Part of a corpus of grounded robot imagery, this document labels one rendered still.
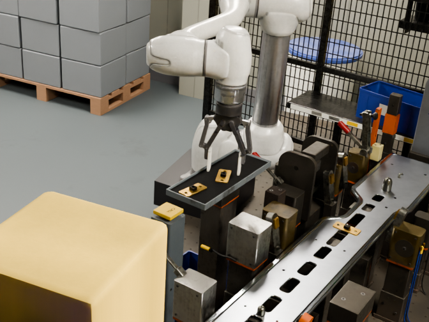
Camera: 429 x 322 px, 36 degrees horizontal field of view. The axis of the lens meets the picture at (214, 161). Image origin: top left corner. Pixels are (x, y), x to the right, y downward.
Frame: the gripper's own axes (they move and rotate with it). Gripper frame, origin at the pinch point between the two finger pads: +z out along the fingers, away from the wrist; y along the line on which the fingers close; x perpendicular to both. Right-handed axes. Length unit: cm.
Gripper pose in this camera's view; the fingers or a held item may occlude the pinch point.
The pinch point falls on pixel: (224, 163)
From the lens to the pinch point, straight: 198.4
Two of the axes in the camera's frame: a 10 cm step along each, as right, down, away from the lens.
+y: 9.8, 1.3, -1.2
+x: 1.6, -4.2, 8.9
